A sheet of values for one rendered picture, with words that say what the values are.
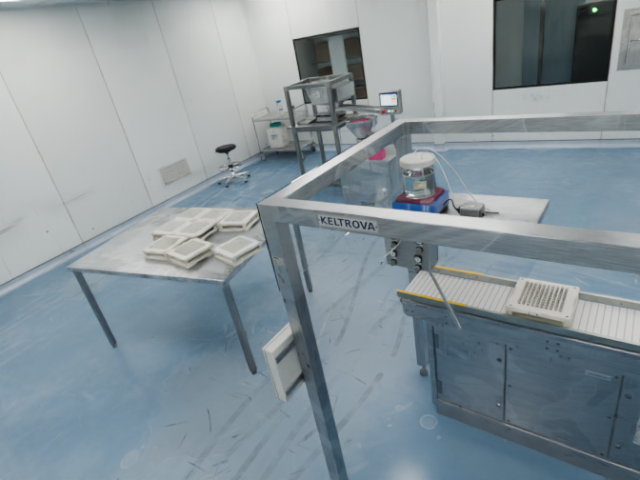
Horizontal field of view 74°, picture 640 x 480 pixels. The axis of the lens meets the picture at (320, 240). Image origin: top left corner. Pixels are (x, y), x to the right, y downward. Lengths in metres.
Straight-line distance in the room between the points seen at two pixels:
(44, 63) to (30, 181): 1.43
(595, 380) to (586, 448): 0.43
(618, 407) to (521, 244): 1.38
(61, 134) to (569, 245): 6.01
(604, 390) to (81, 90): 6.23
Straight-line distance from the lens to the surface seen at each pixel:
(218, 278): 2.75
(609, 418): 2.34
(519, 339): 2.08
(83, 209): 6.50
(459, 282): 2.28
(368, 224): 1.14
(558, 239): 0.99
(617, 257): 1.00
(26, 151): 6.22
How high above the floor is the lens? 2.11
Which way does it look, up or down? 26 degrees down
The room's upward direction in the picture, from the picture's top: 11 degrees counter-clockwise
